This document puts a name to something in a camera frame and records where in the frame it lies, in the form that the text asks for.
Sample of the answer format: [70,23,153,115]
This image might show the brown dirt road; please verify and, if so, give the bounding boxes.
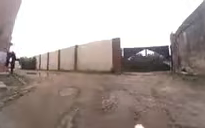
[0,69,205,128]

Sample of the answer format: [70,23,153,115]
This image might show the dark metal gate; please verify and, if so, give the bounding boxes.
[122,45,173,73]

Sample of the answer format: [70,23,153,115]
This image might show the robot's own part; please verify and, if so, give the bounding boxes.
[134,123,145,128]

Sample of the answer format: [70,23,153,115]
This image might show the dark green bushes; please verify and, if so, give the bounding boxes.
[19,56,38,71]

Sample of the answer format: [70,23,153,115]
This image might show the person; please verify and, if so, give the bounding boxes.
[6,51,18,75]

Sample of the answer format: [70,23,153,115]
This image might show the pale wall with brown pillars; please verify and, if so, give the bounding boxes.
[34,37,123,74]

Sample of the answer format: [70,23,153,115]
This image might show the grey weathered concrete wall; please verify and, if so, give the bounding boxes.
[169,0,205,77]

